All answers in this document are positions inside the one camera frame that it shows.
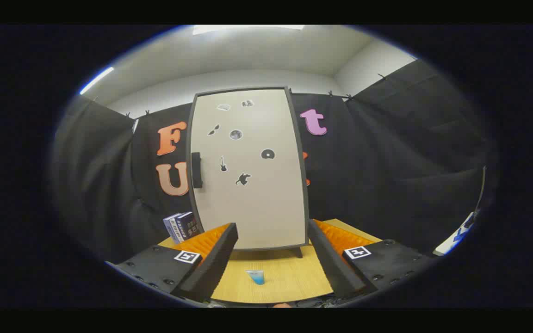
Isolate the pale blue book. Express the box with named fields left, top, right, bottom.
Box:
left=163, top=214, right=184, bottom=244

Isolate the white and blue object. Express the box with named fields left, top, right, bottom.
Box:
left=433, top=210, right=480, bottom=256

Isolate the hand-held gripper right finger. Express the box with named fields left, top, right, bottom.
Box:
left=307, top=219, right=436, bottom=300

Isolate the black backdrop cloth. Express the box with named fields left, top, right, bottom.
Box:
left=51, top=59, right=496, bottom=264

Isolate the dark grey cabinet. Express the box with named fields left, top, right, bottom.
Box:
left=186, top=86, right=310, bottom=259

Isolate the ceiling light panel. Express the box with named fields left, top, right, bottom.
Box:
left=192, top=25, right=305, bottom=36

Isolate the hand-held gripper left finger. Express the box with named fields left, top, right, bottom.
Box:
left=108, top=222, right=239, bottom=303

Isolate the beige cabinet door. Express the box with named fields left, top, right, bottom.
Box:
left=192, top=89, right=306, bottom=249

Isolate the ceiling light strip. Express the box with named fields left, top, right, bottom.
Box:
left=79, top=67, right=115, bottom=95

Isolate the black door handle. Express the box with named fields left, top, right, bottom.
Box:
left=192, top=152, right=203, bottom=189

